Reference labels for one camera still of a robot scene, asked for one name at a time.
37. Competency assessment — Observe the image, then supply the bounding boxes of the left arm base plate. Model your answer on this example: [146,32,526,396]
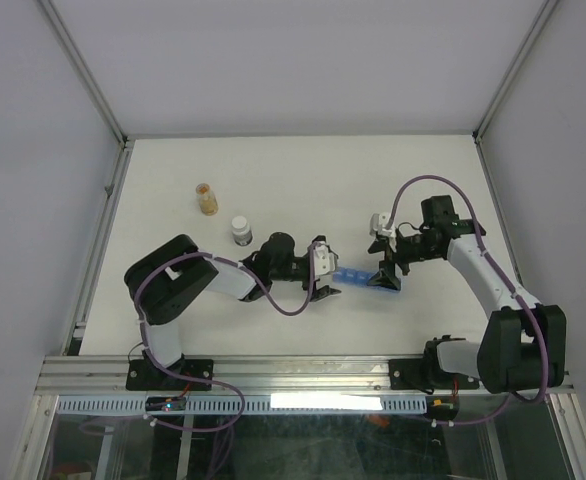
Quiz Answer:
[125,356,214,392]

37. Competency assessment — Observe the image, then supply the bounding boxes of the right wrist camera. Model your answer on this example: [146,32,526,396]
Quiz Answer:
[369,212,397,252]

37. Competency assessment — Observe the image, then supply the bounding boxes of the white cap pill bottle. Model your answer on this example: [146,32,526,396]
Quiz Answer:
[231,216,253,247]

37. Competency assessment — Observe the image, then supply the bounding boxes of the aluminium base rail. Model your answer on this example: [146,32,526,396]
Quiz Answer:
[35,354,486,395]

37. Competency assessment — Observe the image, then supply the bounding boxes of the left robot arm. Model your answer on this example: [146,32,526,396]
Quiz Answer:
[124,232,340,389]

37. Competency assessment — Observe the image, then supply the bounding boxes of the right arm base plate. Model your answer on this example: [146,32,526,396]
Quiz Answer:
[388,335,479,395]

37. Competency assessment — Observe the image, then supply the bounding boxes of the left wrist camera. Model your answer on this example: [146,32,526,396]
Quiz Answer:
[312,242,338,277]

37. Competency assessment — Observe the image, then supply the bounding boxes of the blue weekly pill organizer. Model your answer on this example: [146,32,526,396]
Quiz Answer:
[332,267,400,294]

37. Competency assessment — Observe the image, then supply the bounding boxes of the amber pill bottle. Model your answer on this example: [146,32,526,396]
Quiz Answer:
[195,183,218,216]

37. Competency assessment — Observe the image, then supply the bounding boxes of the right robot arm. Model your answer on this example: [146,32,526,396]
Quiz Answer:
[368,195,567,394]

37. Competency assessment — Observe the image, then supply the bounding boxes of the white slotted cable duct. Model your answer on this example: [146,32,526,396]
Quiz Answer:
[57,392,427,416]

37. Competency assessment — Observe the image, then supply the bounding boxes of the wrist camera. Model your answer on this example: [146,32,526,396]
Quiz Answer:
[312,242,338,277]
[369,212,397,252]

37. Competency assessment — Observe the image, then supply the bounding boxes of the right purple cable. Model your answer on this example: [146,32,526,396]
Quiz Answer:
[390,174,562,429]

